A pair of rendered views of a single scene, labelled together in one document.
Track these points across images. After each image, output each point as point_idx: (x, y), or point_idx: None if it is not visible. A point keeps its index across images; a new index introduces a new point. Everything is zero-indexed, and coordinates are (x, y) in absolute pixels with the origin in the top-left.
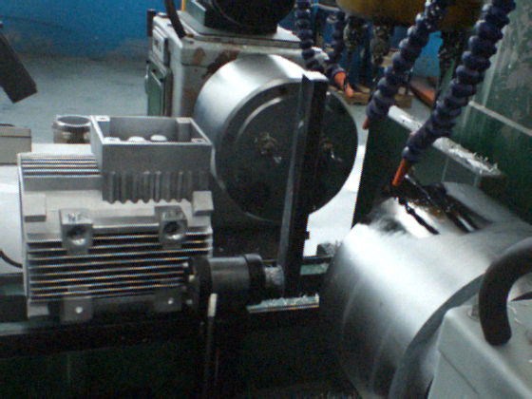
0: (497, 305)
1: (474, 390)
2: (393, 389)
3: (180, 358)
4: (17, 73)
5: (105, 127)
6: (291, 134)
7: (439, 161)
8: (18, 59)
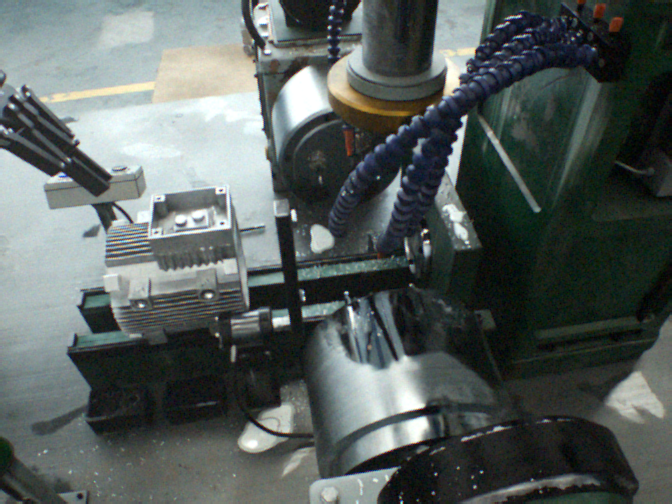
0: None
1: None
2: (321, 471)
3: None
4: (92, 179)
5: (162, 205)
6: (340, 149)
7: (435, 215)
8: (94, 164)
